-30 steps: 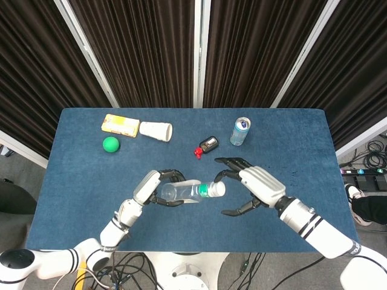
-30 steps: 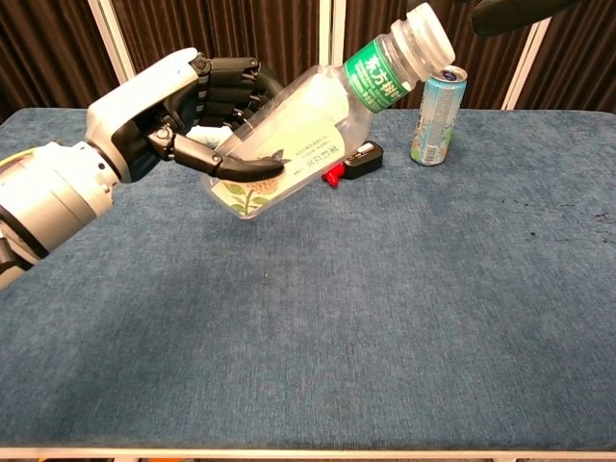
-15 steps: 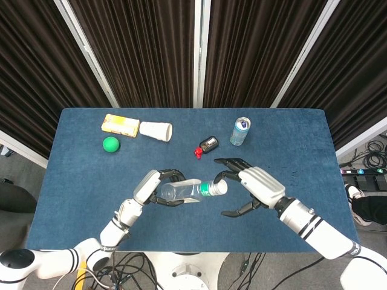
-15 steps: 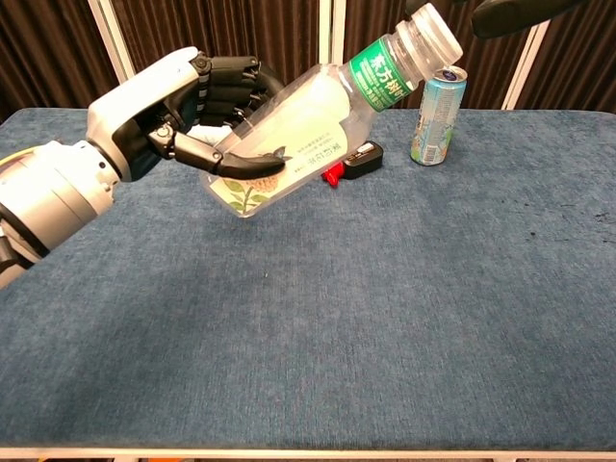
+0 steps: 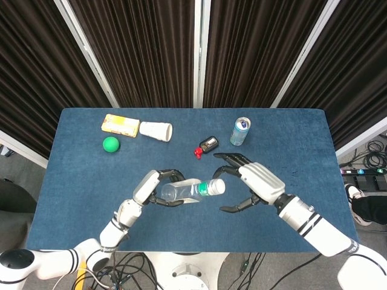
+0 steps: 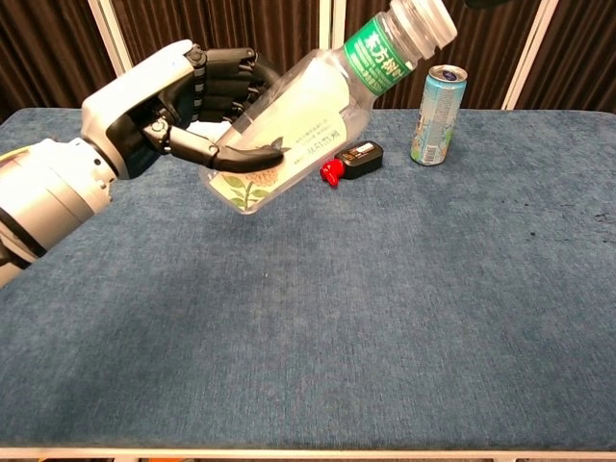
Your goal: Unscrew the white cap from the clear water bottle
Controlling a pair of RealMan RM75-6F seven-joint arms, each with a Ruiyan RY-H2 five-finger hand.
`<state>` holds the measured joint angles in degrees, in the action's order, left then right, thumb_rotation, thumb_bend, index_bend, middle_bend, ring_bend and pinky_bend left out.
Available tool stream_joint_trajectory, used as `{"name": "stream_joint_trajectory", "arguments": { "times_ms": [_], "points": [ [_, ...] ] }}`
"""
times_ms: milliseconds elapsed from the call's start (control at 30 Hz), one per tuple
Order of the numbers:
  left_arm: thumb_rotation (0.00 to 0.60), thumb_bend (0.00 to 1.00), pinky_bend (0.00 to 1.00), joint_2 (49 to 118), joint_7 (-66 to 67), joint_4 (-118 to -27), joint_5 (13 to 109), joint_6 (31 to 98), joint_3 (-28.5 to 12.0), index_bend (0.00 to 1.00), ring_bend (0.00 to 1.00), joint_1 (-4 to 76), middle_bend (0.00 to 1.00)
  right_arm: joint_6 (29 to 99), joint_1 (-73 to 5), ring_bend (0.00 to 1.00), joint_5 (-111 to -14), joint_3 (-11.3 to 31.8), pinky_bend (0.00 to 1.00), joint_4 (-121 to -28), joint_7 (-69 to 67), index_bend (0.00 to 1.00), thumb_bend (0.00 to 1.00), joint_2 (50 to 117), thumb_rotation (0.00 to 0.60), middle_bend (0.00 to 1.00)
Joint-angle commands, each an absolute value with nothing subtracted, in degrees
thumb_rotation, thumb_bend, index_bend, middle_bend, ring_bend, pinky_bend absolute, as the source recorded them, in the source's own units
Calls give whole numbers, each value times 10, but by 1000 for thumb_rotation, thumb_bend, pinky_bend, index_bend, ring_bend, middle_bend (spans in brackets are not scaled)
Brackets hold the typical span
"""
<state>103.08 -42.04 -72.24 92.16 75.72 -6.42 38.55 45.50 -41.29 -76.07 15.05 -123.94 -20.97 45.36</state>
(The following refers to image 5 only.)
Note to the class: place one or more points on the clear plastic bottle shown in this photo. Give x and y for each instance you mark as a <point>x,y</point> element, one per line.
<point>184,191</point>

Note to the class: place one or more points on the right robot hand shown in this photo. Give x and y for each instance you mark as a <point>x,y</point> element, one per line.
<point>261,181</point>

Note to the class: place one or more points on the dark brown curtain panel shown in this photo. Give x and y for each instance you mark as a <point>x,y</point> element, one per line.
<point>257,54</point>
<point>353,75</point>
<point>36,75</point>
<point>145,54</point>

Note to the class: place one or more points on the blue carpeted table top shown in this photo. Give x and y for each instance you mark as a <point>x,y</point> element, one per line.
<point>187,232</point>

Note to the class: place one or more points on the white partition base rail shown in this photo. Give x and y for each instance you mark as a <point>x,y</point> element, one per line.
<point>362,137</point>
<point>21,148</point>

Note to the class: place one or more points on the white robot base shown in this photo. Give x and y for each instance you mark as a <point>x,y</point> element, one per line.
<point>187,272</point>

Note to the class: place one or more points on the light blue drink can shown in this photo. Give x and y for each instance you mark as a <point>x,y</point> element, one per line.
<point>239,134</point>

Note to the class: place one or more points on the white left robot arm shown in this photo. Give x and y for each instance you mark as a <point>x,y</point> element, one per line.
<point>113,234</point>

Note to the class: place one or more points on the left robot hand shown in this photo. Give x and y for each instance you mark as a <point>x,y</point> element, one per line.
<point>145,187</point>

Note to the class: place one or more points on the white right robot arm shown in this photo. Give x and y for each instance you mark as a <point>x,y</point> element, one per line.
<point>317,231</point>

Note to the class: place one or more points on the white partition post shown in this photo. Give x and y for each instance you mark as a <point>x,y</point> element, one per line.
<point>308,54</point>
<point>201,54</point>
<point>87,54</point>

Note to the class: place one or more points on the small black red bottle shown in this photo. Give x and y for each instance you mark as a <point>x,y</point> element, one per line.
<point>209,143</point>

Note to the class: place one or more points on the white paper cup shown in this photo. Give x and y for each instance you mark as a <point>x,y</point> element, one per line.
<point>152,130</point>

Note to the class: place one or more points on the white and black shoe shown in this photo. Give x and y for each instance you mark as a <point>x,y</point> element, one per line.
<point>352,193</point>

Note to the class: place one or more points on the yellow floor tape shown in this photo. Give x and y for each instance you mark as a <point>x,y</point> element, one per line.
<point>81,278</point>

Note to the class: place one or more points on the black foot pedals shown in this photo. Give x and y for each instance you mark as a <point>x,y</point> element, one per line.
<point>369,182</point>

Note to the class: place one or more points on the yellow cardboard box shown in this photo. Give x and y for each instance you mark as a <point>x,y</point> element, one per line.
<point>121,124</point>

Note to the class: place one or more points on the black trouser leg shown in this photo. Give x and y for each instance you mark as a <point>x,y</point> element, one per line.
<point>373,210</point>

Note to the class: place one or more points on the green ball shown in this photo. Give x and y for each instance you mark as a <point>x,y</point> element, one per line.
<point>111,144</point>

